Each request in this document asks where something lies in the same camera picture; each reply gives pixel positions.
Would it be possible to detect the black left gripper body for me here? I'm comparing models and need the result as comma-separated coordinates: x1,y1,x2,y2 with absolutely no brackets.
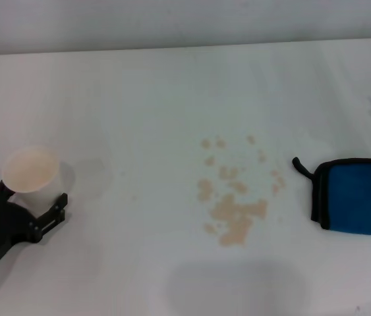
0,201,38,277

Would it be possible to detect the brown water stain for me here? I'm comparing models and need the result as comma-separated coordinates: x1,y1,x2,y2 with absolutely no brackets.
198,134,287,248

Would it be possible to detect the blue rag with black trim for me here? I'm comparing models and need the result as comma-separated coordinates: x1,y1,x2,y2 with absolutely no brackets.
291,156,371,237

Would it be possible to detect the white paper cup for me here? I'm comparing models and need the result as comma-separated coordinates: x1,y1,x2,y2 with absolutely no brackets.
1,145,69,212

